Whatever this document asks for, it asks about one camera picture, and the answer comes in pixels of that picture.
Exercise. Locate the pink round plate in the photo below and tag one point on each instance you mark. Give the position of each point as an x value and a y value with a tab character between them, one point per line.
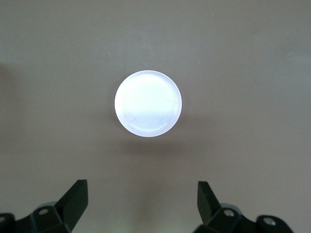
148	104

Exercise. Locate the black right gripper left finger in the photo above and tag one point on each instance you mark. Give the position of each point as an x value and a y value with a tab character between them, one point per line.
70	208

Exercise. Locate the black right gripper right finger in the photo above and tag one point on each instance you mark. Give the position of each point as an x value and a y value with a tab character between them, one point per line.
209	208

